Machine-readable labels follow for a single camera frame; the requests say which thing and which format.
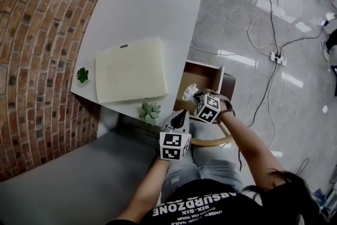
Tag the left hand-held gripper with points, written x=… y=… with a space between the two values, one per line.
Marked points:
x=173 y=146

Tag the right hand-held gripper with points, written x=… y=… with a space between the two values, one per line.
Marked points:
x=209 y=109

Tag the white paper item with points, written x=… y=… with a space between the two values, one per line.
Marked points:
x=190 y=91

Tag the wooden desk drawer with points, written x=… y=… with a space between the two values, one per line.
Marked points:
x=200 y=73

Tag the person's right forearm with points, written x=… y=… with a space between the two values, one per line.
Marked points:
x=245 y=139

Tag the person's left forearm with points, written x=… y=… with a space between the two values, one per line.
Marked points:
x=142 y=192

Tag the cream desk mat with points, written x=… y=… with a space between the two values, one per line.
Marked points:
x=131 y=71

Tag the white desk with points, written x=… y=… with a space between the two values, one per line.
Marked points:
x=147 y=8

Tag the person's light blue jeans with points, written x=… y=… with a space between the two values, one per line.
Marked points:
x=197 y=166

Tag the dark wrist band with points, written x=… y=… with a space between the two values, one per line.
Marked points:
x=227 y=112

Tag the brown chair with wooden armrest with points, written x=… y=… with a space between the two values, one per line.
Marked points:
x=210 y=142

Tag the small pale green plant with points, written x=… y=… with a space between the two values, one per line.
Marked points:
x=150 y=112

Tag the person's black printed shirt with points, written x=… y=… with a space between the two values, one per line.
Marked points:
x=210 y=209

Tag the white power strip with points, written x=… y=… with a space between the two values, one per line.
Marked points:
x=278 y=58

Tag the grey bench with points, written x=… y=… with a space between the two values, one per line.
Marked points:
x=65 y=179

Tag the small dark green plant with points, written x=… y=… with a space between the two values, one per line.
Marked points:
x=83 y=75

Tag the white paper scrap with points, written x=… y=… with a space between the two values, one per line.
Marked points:
x=325 y=109

